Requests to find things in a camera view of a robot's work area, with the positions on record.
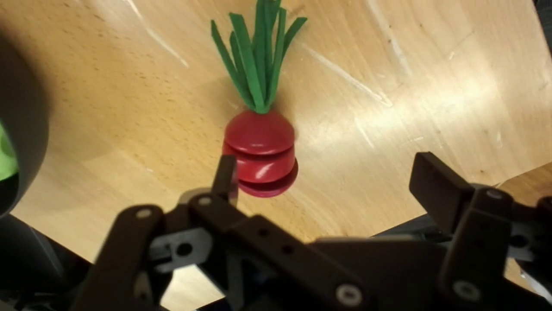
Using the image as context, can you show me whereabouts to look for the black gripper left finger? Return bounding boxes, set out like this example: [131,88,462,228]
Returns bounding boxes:
[67,153,376,311]

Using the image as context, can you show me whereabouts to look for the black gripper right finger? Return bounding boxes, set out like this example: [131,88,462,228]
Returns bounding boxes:
[409,150,552,311]

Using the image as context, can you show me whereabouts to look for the red toy radish green leaves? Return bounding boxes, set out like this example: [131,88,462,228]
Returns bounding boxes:
[208,0,309,200]

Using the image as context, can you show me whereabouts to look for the black bowl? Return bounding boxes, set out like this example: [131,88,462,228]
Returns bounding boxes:
[0,27,51,217]

